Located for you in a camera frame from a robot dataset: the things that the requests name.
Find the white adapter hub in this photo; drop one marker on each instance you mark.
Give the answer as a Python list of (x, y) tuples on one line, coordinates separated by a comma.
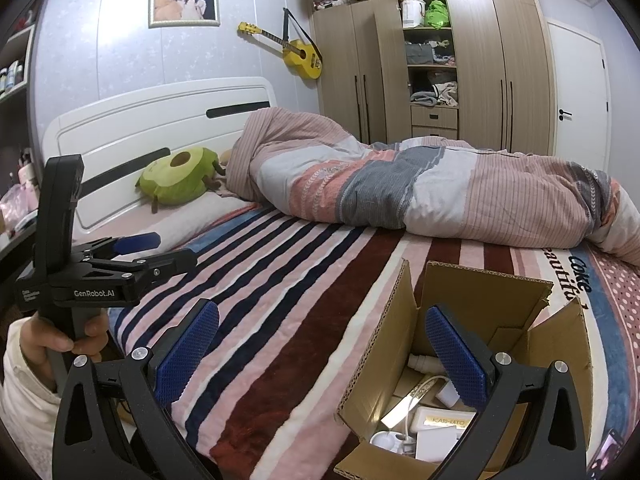
[(445, 396)]

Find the green bag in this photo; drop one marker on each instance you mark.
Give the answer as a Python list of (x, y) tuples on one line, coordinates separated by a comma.
[(436, 14)]

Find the pile of pale clothes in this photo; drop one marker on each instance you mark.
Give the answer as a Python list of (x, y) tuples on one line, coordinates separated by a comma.
[(440, 92)]

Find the wooden wardrobe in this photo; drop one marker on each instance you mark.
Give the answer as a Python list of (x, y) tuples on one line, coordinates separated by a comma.
[(480, 85)]

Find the lit white light bar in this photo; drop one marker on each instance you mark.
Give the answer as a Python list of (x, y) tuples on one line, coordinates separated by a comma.
[(415, 395)]

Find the yellow guitar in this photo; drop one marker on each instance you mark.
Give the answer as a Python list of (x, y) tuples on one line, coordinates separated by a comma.
[(300, 55)]

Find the person's left forearm white sleeve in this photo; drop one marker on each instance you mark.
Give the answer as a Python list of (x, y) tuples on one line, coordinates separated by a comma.
[(25, 400)]

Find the pink striped duvet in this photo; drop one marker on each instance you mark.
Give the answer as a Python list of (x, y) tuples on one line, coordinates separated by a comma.
[(450, 195)]

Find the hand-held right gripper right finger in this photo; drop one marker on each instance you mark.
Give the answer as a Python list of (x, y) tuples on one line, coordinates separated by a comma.
[(455, 360)]

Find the green avocado plush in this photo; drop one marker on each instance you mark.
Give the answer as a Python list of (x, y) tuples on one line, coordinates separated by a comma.
[(175, 182)]

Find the long pale pink pillow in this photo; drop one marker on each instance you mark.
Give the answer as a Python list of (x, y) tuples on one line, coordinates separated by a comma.
[(190, 225)]

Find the white wall shelf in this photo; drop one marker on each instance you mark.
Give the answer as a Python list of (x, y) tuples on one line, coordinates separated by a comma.
[(20, 40)]

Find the white rectangular case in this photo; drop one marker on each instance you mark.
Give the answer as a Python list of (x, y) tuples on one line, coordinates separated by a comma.
[(440, 414)]

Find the framed wall picture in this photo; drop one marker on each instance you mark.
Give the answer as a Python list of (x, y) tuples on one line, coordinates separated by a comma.
[(184, 5)]

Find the smartphone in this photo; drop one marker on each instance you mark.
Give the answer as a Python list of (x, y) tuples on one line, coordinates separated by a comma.
[(607, 455)]

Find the small white bottle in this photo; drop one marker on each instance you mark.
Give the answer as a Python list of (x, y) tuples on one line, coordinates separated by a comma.
[(420, 361)]

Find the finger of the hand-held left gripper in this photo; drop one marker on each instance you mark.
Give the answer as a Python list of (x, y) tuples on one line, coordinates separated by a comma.
[(165, 262), (135, 242)]

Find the striped fleece blanket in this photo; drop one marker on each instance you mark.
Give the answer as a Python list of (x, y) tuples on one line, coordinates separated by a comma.
[(310, 280)]

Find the grey folded clothes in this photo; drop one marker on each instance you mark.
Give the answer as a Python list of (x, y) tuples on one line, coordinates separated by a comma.
[(419, 54)]

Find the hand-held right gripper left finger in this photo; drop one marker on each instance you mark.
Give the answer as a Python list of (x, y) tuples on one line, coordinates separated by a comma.
[(187, 355)]

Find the white bed headboard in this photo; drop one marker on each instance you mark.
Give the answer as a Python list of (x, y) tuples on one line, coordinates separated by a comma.
[(150, 120)]

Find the person's left hand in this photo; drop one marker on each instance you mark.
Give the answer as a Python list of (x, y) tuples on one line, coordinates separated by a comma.
[(40, 337)]

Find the brown cardboard box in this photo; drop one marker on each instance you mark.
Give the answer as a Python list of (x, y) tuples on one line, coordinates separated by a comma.
[(385, 340)]

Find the white door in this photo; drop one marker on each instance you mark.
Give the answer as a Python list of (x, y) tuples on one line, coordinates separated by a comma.
[(580, 100)]

